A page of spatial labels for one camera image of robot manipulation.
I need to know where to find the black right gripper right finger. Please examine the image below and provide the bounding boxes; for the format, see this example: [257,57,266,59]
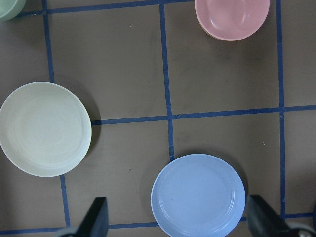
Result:
[247,195,293,237]

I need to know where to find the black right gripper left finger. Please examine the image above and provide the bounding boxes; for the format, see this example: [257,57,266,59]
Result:
[78,197,109,237]

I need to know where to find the blue plate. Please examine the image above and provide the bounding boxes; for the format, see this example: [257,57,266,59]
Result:
[151,154,246,237]

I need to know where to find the beige plate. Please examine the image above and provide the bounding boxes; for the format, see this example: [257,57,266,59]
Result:
[0,82,92,177]

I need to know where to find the pink bowl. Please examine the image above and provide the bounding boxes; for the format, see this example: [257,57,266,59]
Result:
[195,0,270,41]

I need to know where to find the green bowl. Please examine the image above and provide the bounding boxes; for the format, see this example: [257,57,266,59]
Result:
[0,0,26,22]

